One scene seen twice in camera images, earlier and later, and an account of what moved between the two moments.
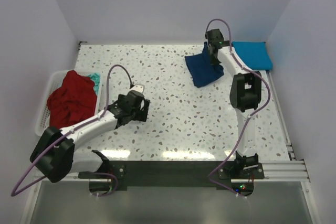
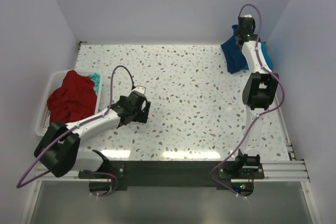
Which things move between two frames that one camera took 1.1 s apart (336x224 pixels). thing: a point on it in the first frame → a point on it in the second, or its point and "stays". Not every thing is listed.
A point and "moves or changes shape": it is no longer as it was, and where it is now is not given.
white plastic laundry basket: x=55 y=80 stays
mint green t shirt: x=95 y=77 stays
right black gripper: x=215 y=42 → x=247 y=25
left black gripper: x=140 y=115 stays
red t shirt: x=76 y=99 stays
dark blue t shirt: x=201 y=68 moves or changes shape
